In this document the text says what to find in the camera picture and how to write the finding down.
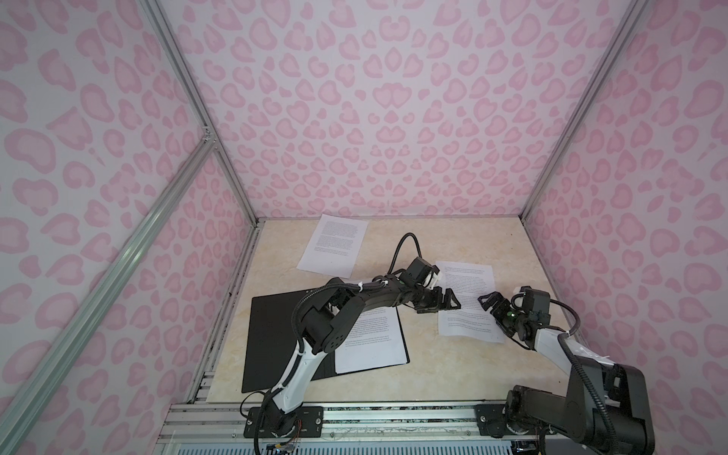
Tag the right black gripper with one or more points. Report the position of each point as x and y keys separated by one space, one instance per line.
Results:
x=498 y=312

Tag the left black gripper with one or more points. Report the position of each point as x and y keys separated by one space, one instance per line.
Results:
x=436 y=304

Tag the printed sheet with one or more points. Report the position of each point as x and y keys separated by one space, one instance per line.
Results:
x=376 y=341
x=334 y=247
x=468 y=282

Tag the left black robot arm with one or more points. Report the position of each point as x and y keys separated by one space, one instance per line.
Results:
x=321 y=321

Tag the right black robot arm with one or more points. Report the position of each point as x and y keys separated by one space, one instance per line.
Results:
x=605 y=408

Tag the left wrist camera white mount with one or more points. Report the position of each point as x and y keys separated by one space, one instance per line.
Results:
x=432 y=279

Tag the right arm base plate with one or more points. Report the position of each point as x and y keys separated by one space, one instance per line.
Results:
x=490 y=419

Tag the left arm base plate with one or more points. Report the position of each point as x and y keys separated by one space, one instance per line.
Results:
x=304 y=422

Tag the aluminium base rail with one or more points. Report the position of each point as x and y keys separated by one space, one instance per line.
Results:
x=435 y=427

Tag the aluminium frame right post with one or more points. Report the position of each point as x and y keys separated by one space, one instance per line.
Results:
x=629 y=25

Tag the aluminium frame post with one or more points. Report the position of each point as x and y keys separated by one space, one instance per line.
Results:
x=171 y=47
x=629 y=25

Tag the aluminium frame left post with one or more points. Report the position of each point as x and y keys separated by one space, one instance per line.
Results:
x=171 y=47

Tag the aluminium frame diagonal bar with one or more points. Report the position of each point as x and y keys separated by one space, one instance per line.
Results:
x=36 y=393

